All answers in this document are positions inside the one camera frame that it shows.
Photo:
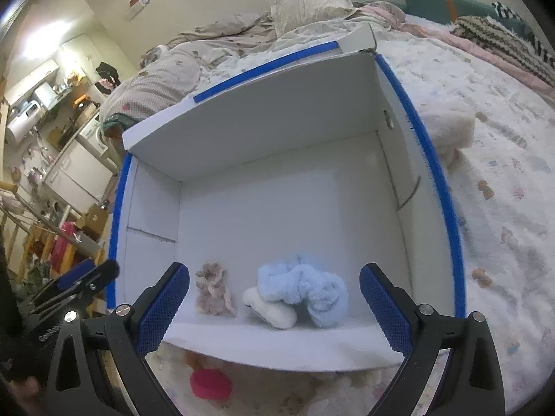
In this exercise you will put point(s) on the checkered grey quilt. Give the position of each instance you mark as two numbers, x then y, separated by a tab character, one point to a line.
172	71

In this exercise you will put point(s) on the white water heater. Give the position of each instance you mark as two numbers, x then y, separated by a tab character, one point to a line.
24	122

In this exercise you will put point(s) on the cream fluffy blanket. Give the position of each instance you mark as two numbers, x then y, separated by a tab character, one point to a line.
450	127

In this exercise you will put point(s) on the floral pillow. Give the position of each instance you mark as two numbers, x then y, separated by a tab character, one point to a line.
287	15

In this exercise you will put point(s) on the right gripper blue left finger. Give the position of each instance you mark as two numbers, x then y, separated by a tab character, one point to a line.
157	305

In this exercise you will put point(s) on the person left hand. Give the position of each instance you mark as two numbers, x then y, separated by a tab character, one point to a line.
27	393

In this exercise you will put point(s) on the pink plush item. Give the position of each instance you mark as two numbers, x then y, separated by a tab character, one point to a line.
210	384

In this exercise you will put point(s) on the beige lace scrunchie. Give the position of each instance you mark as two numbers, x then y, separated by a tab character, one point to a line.
214	298

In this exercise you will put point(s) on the cream plush piece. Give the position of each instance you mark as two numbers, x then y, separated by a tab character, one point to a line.
279	315

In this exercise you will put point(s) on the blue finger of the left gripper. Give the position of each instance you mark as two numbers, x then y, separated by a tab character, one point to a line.
91	284
75	274

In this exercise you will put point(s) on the light blue fluffy scrunchie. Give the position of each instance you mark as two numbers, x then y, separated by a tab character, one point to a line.
323	294

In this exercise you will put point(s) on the yellow wooden rack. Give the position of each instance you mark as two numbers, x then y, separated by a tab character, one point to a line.
40	236

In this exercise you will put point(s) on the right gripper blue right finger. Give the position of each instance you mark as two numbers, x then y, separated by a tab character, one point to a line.
391	306

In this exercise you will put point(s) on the green headboard cushion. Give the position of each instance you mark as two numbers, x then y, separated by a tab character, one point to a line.
446	12

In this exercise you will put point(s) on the blue white cardboard box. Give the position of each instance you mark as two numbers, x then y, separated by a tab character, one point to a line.
315	154

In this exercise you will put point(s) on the white washing machine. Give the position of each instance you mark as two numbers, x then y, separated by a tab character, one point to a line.
91	135

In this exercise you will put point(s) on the patterned knit blanket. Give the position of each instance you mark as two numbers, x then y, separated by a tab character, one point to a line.
526	54

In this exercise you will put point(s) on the white kitchen cabinet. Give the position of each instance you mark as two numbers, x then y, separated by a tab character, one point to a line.
78	178

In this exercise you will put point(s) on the brown cardboard box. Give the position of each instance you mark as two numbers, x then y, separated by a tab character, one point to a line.
93	222

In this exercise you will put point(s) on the printed white bedsheet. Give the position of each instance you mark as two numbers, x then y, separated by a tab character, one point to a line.
502	186

